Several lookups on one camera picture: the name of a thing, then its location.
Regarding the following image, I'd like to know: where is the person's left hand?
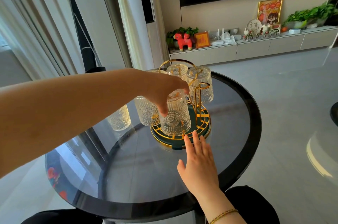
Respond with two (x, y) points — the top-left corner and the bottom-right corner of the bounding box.
(140, 69), (190, 118)

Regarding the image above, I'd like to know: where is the person's right hand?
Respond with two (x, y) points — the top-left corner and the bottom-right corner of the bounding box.
(177, 131), (221, 201)

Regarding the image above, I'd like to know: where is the person's left forearm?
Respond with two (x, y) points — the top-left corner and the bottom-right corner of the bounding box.
(0, 68), (144, 179)

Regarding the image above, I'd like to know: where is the person's right forearm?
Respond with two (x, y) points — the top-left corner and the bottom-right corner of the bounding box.
(197, 189), (247, 224)

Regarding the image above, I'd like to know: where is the gold cup rack green tray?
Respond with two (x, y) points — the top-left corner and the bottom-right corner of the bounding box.
(150, 59), (212, 150)

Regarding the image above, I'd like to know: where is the white standing air conditioner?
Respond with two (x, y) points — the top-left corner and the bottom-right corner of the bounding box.
(135, 0), (170, 68)

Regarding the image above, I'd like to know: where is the person's right leg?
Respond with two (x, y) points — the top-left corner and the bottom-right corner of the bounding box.
(225, 185), (280, 224)

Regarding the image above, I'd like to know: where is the person's leg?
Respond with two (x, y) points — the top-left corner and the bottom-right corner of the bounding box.
(225, 185), (280, 224)
(21, 208), (104, 224)

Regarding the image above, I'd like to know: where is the red horse toy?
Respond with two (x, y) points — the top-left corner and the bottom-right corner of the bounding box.
(173, 33), (194, 52)

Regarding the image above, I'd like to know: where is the small orange framed picture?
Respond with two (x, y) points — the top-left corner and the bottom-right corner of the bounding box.
(194, 31), (211, 49)

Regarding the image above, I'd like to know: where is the small green potted plant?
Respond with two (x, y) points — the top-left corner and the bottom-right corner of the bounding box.
(166, 27), (199, 48)

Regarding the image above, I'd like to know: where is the cream curtain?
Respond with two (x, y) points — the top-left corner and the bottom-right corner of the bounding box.
(109, 0), (155, 71)

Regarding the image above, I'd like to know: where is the white router with antennas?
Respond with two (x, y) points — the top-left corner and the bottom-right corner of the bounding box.
(209, 28), (225, 46)

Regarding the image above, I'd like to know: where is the crumpled white tissue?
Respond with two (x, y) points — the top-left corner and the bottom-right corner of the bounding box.
(223, 35), (242, 45)

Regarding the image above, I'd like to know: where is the long white television cabinet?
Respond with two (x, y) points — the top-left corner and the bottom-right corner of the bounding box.
(169, 26), (338, 66)

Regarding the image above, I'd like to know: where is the row of small figurines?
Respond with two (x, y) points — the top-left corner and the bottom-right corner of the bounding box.
(242, 24), (281, 41)

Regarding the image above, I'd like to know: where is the round white decorative plate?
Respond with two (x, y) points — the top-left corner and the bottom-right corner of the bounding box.
(247, 19), (262, 34)

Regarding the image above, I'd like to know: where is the person's left leg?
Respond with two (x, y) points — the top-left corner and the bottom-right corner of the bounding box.
(21, 208), (104, 224)

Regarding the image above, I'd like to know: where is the tall gold framed picture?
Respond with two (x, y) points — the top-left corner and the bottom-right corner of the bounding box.
(257, 0), (284, 26)

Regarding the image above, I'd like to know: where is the sheer white curtain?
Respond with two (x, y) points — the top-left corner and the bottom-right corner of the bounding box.
(0, 0), (85, 80)

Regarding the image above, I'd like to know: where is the large trailing green plant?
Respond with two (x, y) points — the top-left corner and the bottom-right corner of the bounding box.
(282, 2), (338, 29)

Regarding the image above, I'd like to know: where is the gold bead bracelet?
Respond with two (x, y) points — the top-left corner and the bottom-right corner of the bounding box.
(209, 209), (239, 224)

